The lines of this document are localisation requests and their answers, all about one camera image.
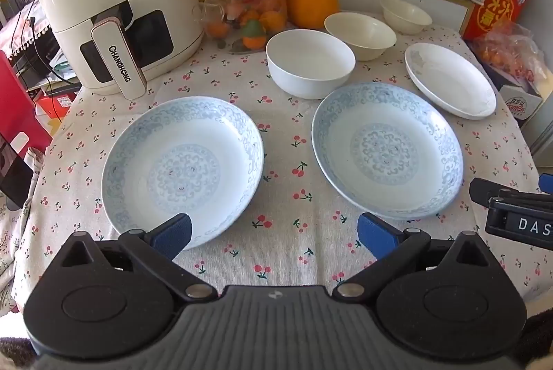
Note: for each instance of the small orange with green leaf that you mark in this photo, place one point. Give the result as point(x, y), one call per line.
point(253, 35)

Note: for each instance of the white printed carton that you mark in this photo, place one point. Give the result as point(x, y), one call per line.
point(520, 104)

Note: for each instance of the small cream bowl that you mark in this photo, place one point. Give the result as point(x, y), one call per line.
point(406, 15)

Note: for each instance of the large orange with stem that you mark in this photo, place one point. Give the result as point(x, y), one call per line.
point(313, 2)

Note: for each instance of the red bag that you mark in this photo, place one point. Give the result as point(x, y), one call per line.
point(19, 102)

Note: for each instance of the large white bowl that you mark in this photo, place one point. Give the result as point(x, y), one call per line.
point(309, 63)

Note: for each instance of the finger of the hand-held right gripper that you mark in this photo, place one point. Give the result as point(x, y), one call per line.
point(488, 190)
point(546, 183)

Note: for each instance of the pile of small oranges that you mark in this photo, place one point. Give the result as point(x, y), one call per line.
point(270, 17)

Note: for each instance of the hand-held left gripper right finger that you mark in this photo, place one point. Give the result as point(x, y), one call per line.
point(373, 234)

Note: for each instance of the cherry print tablecloth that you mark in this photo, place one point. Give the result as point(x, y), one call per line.
point(281, 145)

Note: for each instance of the blue patterned plate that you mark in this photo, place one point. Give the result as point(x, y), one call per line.
point(181, 171)
point(384, 149)

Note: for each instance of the plastic bag of small fruit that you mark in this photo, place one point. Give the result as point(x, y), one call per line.
point(505, 50)

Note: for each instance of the plain white plate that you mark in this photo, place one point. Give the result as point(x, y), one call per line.
point(449, 80)

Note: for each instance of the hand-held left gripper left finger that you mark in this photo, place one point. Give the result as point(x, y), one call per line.
point(175, 234)

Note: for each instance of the medium cream bowl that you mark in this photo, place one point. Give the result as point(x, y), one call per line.
point(360, 35)

